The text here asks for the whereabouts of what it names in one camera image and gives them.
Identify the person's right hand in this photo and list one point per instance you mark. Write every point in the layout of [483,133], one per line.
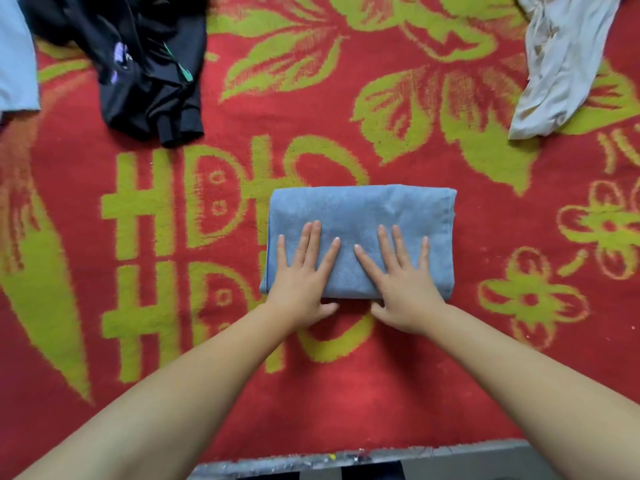
[405,290]

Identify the person's left forearm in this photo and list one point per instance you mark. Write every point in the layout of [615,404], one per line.
[150,415]

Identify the person's right forearm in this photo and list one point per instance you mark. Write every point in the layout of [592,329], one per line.
[540,395]

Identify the person's blue trousers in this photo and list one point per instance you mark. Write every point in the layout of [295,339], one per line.
[370,473]

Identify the light blue denim jacket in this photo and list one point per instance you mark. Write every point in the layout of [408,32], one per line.
[360,210]

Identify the red and yellow blanket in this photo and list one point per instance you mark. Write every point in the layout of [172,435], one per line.
[400,395]

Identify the person's left hand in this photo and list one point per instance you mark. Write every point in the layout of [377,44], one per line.
[298,285]

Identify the pile of mixed clothes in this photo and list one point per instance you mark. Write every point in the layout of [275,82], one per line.
[150,65]

